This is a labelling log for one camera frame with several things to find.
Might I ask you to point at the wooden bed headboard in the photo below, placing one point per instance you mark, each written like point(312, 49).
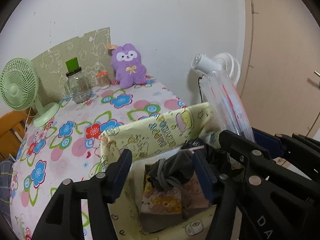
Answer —
point(12, 132)

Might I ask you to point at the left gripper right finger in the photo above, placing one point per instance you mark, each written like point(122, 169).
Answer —
point(206, 176)

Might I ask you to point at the grey drawstring pouch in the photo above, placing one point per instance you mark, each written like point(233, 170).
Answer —
point(165, 174)

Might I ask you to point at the white standing fan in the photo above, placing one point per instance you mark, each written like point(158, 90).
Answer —
point(221, 62)

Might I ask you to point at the green desk fan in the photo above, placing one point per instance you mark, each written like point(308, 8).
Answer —
point(19, 90)

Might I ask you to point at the floral tablecloth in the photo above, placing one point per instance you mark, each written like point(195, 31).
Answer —
point(68, 146)

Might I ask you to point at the blue plaid bedding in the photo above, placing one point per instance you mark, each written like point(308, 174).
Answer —
point(5, 182)

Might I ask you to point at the purple plush bunny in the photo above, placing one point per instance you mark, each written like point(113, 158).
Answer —
point(126, 61)

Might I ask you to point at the beige door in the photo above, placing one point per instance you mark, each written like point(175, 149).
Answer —
point(280, 67)

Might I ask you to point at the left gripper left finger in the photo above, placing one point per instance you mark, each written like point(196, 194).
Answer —
point(116, 175)

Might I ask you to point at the yellow patterned storage box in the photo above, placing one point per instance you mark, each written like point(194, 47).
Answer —
point(148, 140)

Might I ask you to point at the green patterned wall board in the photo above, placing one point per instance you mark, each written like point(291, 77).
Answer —
point(91, 51)

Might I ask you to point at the black plastic bag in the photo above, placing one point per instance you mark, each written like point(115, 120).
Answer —
point(193, 145)

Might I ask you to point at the green cup on jar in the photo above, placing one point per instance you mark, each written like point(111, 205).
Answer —
point(72, 65)

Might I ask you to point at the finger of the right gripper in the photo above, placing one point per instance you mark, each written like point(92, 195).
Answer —
point(269, 142)
point(238, 146)

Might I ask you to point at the glass jar black lid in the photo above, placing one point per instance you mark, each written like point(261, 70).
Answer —
point(78, 86)

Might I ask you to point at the clear plastic bag red print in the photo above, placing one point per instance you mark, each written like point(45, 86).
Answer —
point(228, 110)

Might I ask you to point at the cotton swab container orange lid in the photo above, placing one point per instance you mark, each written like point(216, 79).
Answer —
point(102, 79)

